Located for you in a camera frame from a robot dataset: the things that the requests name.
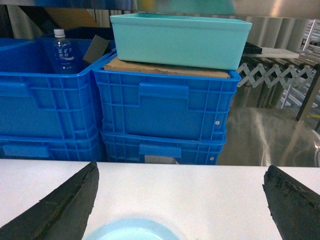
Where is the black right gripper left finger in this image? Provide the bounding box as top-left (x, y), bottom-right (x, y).
top-left (0, 162), bottom-right (100, 240)

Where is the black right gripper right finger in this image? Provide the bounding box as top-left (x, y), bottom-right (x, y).
top-left (262, 165), bottom-right (320, 240)

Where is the light blue round plate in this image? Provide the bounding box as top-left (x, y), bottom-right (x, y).
top-left (85, 217), bottom-right (180, 240)

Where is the lower left blue crate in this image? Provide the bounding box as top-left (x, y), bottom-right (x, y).
top-left (0, 135), bottom-right (107, 162)

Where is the blue crate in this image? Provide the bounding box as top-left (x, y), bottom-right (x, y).
top-left (93, 55), bottom-right (241, 141)
top-left (0, 135), bottom-right (107, 162)
top-left (101, 131), bottom-right (226, 165)
top-left (0, 38), bottom-right (101, 140)

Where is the lower right blue crate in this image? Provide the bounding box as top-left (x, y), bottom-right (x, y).
top-left (101, 131), bottom-right (226, 165)

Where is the upper left blue crate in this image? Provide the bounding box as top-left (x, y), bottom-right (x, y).
top-left (0, 38), bottom-right (101, 140)

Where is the expandable roller conveyor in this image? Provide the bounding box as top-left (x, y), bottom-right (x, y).
top-left (236, 18), bottom-right (320, 110)

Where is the upper right blue crate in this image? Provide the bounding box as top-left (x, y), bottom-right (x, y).
top-left (93, 55), bottom-right (241, 141)

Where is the brown cardboard sheet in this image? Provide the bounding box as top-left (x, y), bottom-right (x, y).
top-left (103, 57), bottom-right (231, 79)

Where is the clear water bottle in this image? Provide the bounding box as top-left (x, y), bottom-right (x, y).
top-left (52, 28), bottom-right (76, 74)

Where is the black box in crate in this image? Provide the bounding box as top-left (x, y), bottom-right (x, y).
top-left (83, 35), bottom-right (111, 67)

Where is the teal plastic tub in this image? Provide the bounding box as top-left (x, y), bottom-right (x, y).
top-left (110, 13), bottom-right (253, 70)

